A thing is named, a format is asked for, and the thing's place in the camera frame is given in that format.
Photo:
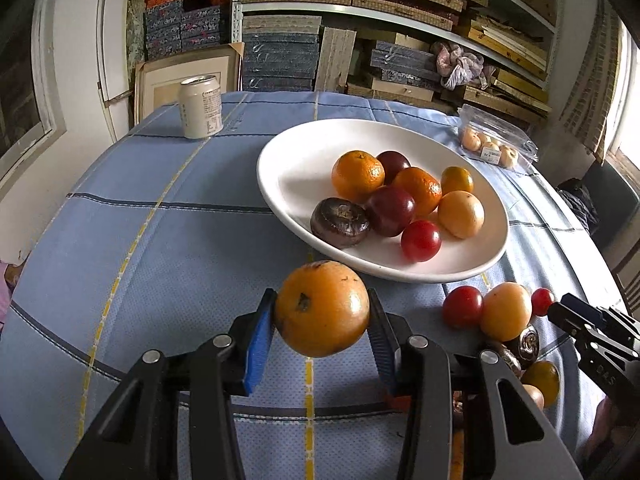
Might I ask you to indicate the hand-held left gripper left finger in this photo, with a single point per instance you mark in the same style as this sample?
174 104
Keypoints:
257 345

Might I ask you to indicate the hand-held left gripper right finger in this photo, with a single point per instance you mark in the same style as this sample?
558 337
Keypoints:
384 355

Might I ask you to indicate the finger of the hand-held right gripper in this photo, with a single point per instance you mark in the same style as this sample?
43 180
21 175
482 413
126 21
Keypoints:
567 321
587 310

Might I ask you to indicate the red cherry tomato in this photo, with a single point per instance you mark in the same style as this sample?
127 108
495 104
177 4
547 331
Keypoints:
421 241
542 301
462 306

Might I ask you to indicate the pale orange peach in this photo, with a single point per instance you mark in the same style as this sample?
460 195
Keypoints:
460 214
505 311

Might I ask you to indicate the orange with dark spot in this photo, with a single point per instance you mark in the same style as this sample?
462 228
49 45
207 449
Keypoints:
322 308

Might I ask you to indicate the streaked yellow apple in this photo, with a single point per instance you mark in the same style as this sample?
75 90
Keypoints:
534 396

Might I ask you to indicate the yellow green tangerine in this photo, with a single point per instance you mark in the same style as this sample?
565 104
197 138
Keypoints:
456 180
541 382

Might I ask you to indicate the white plate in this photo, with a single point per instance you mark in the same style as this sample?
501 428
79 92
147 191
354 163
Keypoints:
300 170

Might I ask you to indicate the person's right hand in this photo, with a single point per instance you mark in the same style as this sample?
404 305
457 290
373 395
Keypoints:
607 425

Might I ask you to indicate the plain brown wooden chair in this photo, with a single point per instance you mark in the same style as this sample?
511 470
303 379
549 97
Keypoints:
631 280

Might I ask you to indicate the black jacket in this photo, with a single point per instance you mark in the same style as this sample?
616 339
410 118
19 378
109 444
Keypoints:
582 205

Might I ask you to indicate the dark grey chair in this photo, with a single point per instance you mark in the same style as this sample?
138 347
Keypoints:
615 200

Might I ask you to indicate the blue checked tablecloth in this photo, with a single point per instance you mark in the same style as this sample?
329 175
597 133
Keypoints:
150 260

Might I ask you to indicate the white framed window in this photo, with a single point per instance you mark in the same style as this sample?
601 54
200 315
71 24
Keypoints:
627 110
20 85

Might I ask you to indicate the beige checked curtain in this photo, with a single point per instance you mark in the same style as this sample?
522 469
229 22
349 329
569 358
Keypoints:
590 85

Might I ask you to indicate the white drink can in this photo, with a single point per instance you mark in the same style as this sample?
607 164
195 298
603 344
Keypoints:
200 110

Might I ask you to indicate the pink white crumpled plastic bag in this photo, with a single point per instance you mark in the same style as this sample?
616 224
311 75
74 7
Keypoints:
457 67

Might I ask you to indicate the stack of yellow wooden boxes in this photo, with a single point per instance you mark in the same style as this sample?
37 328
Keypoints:
505 40

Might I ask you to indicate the stack of dark blue boxes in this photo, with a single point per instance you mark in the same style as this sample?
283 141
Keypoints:
280 60

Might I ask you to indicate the grey weathered wooden board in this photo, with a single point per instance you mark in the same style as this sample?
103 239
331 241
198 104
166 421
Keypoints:
334 60

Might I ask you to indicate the grey blue flat boxes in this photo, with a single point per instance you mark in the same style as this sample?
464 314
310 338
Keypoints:
400 57

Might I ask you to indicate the pile of blue floral boxes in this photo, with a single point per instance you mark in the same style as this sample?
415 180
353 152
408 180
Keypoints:
185 30

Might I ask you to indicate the white metal shelf rack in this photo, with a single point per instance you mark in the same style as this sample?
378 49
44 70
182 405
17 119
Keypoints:
290 8

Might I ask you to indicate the green marbled panel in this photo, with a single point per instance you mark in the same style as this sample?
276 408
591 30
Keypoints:
135 25

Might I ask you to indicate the long white plastic strip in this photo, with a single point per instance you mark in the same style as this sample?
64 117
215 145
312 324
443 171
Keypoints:
102 35

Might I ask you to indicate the pale wooden picture frame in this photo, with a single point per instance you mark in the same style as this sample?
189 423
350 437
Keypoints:
155 90

